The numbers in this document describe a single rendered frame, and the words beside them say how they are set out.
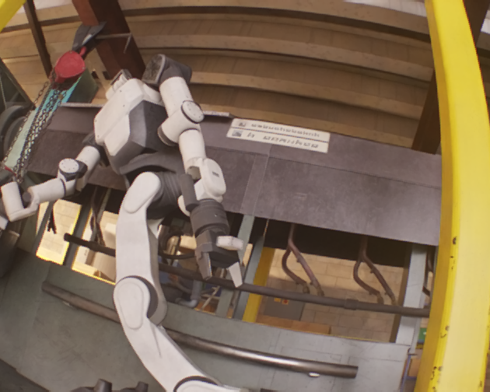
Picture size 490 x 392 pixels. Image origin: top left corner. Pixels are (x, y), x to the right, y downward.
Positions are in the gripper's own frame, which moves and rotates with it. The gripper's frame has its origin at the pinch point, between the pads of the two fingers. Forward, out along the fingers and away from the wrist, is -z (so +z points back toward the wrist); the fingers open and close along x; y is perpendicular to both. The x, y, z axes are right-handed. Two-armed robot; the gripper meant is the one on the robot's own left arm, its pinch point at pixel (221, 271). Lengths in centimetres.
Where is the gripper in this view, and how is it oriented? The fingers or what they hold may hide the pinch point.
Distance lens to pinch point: 101.4
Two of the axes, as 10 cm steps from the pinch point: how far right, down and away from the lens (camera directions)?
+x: -6.7, -3.1, -6.7
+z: -2.2, -7.8, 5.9
